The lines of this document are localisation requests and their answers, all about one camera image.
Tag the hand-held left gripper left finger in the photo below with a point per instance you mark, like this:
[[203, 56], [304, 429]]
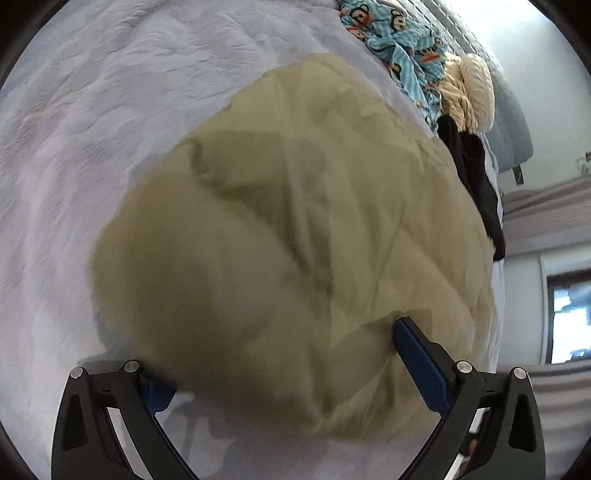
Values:
[[154, 392]]

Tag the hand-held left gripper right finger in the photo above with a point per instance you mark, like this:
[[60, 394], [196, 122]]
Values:
[[422, 364]]

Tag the beige puffer jacket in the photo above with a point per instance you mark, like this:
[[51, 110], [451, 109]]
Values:
[[300, 230]]

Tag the window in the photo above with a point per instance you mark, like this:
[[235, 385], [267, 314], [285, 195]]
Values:
[[570, 318]]

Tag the grey curtain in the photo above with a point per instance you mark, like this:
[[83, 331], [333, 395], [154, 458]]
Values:
[[549, 212]]

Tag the black folded garment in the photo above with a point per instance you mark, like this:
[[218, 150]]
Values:
[[475, 170]]

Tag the grey quilted headboard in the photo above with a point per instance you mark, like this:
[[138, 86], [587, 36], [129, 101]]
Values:
[[508, 120]]

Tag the cream knit garment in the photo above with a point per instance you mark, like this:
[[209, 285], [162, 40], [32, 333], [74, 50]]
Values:
[[480, 87]]

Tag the lavender embossed blanket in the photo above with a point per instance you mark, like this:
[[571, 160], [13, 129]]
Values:
[[92, 115]]

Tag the blue cartoon print cloth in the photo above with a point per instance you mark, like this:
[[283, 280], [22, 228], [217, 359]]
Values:
[[397, 41]]

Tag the dark wall switch panel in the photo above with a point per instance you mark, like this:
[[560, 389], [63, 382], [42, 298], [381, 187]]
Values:
[[518, 175]]

